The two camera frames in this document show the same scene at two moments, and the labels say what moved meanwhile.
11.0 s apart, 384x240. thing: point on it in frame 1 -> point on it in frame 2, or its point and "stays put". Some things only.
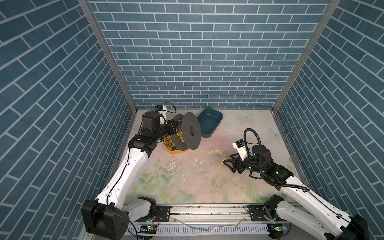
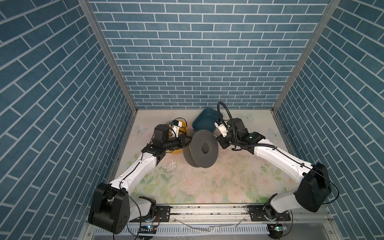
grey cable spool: (188, 135) -> (202, 150)
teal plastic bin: (209, 119) stays put
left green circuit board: (147, 229) stays put
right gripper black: (235, 161) -> (221, 140)
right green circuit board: (278, 227) stays put
